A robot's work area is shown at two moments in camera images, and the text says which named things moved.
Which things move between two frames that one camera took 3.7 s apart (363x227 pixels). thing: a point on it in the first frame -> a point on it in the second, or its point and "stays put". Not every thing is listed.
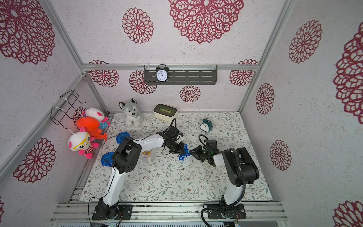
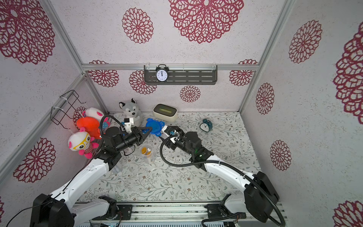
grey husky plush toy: (133, 115) stays put
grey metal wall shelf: (183, 75) stays put
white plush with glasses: (81, 141) stays put
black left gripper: (180, 151) -> (139, 135)
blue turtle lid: (186, 152) -> (156, 126)
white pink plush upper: (94, 112) stays put
